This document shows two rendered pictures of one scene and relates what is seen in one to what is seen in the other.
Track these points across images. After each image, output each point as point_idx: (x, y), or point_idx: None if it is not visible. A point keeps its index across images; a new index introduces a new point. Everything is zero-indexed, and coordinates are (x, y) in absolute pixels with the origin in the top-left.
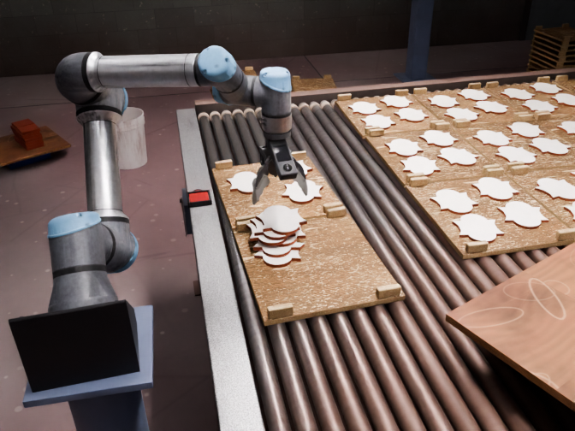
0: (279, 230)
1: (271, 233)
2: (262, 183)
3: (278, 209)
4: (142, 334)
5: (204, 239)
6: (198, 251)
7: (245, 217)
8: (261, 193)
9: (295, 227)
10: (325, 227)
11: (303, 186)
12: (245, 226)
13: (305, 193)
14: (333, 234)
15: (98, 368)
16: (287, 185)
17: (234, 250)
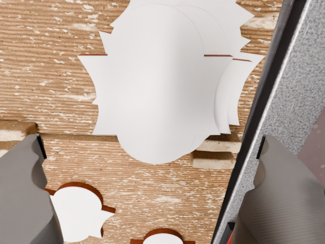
0: (187, 23)
1: (206, 40)
2: (300, 212)
3: (150, 142)
4: None
5: (288, 140)
6: (320, 107)
7: (215, 161)
8: (267, 157)
9: (126, 20)
10: (44, 92)
11: (17, 156)
12: (224, 138)
13: (35, 134)
14: (27, 53)
15: None
16: (98, 235)
17: (259, 83)
